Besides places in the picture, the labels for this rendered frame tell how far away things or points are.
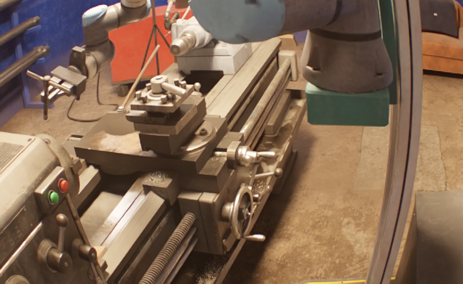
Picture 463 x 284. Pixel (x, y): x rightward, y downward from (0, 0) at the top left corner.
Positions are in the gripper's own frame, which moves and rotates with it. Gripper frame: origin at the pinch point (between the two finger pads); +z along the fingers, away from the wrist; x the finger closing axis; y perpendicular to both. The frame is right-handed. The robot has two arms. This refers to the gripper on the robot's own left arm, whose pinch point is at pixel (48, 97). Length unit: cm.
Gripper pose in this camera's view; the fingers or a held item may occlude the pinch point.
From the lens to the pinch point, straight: 137.5
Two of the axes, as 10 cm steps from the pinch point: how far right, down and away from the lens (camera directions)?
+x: -9.1, -3.6, 2.2
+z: -3.8, 4.7, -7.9
